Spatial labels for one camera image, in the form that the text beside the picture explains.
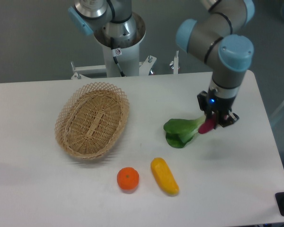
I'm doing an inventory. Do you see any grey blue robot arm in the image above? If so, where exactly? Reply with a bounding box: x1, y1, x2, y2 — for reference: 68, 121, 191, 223
68, 0, 255, 127

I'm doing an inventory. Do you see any purple sweet potato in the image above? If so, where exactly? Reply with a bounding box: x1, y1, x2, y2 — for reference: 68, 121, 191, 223
198, 118, 216, 134

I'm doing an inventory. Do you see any white metal base frame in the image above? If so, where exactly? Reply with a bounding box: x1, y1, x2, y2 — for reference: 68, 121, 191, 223
71, 55, 157, 79

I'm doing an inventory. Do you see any orange mandarin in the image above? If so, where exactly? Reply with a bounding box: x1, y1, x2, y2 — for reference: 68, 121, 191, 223
117, 167, 139, 190

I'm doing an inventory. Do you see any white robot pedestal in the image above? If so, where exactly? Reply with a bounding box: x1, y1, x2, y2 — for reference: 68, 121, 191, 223
94, 12, 146, 78

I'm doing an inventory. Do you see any woven wicker basket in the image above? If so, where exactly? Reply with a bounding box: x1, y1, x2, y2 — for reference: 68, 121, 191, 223
54, 82, 129, 159

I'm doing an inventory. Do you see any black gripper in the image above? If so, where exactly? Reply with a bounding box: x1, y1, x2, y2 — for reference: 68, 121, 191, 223
197, 85, 240, 128

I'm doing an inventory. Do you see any green bok choy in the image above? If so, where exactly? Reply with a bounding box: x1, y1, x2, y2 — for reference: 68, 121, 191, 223
163, 116, 205, 148

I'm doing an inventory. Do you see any white clamp post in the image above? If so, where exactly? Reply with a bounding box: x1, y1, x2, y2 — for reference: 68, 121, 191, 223
169, 50, 180, 75

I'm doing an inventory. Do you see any black cable on pedestal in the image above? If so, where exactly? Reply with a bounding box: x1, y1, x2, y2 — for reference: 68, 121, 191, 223
110, 37, 126, 78

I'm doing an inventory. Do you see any yellow squash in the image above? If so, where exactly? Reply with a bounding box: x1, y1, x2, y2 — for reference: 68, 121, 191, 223
151, 157, 179, 196

